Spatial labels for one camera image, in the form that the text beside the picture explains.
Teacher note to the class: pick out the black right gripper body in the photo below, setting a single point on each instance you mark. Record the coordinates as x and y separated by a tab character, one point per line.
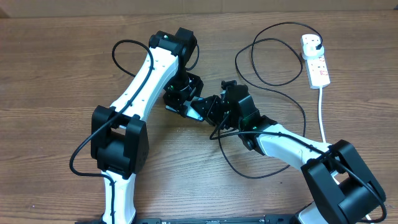
233	121

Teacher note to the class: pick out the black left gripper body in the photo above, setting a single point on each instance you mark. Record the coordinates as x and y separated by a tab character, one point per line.
183	86

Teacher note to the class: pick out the Galaxy S24+ smartphone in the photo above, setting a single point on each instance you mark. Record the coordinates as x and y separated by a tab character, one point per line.
190	113

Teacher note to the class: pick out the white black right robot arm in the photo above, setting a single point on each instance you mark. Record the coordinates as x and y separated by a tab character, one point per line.
343	188

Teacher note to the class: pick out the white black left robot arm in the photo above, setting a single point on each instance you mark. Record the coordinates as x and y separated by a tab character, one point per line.
119	140

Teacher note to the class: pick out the white charger plug adapter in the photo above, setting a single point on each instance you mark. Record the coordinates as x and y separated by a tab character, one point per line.
310	51

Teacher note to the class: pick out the white power strip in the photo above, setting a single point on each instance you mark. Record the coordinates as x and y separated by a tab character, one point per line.
317	72

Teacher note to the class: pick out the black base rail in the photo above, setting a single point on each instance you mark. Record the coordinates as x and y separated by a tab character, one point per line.
267	219

